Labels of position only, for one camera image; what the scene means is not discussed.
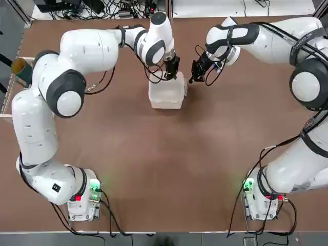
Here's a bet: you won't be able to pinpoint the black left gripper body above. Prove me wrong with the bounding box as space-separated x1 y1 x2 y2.
163 55 180 73

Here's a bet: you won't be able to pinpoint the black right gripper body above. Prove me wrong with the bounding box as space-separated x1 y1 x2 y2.
197 51 216 70

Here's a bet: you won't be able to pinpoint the translucent white box lid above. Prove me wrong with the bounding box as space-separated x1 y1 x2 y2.
148 71 189 103

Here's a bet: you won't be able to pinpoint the translucent white preservation box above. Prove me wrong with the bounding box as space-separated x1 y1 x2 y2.
150 93 186 110

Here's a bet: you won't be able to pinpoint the white desk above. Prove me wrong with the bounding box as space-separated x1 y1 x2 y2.
32 0 166 21
172 0 316 18

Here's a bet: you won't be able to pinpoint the black desktop device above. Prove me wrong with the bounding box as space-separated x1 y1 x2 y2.
32 0 83 13

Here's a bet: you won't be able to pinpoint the teal mug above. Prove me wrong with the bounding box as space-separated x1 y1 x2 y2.
10 57 34 87

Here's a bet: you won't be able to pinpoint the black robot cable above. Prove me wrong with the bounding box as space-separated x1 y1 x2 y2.
86 24 169 96
50 189 156 238
258 196 299 236
194 22 328 239

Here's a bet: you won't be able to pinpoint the tangled black desk cables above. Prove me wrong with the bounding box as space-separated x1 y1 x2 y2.
143 0 159 16

